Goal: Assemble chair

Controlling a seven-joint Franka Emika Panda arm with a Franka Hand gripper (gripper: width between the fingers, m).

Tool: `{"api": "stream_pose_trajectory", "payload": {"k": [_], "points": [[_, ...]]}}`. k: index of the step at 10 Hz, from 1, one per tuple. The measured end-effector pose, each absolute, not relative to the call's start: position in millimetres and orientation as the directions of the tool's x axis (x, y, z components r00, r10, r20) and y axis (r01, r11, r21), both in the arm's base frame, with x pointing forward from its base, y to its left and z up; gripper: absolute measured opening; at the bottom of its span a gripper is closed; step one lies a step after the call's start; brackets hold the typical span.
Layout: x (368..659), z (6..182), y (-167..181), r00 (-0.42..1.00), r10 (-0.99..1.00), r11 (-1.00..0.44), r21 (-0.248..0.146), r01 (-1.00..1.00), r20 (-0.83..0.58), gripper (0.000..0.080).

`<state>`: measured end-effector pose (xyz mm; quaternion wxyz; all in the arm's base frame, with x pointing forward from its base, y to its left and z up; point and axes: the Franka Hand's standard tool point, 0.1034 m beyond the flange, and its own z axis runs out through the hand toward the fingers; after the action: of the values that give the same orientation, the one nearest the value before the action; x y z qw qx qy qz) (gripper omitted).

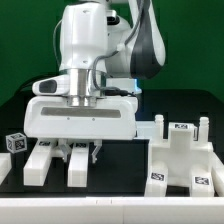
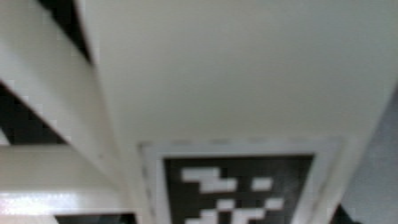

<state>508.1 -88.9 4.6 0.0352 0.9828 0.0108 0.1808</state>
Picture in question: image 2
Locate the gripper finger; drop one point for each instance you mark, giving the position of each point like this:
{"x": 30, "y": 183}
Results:
{"x": 341, "y": 217}

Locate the white chair back frame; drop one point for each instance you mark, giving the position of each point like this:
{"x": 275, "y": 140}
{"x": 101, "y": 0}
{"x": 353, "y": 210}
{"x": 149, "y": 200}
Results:
{"x": 215, "y": 102}

